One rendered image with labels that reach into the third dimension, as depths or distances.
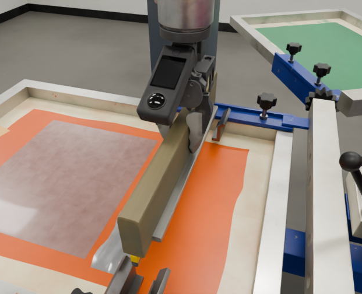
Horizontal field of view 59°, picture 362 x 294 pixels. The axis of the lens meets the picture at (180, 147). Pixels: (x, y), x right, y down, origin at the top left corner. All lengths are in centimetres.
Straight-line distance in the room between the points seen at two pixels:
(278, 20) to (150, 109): 131
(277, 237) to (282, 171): 16
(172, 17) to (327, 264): 38
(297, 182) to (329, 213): 161
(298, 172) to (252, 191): 157
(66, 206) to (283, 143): 48
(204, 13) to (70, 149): 49
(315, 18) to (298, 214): 104
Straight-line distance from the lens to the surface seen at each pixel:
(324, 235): 53
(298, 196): 208
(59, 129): 88
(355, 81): 119
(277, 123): 80
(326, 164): 65
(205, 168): 71
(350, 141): 266
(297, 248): 66
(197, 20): 43
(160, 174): 43
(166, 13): 44
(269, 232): 57
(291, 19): 169
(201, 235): 59
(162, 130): 54
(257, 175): 71
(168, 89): 42
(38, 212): 68
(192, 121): 51
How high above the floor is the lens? 143
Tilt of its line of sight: 39 degrees down
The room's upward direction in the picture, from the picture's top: straight up
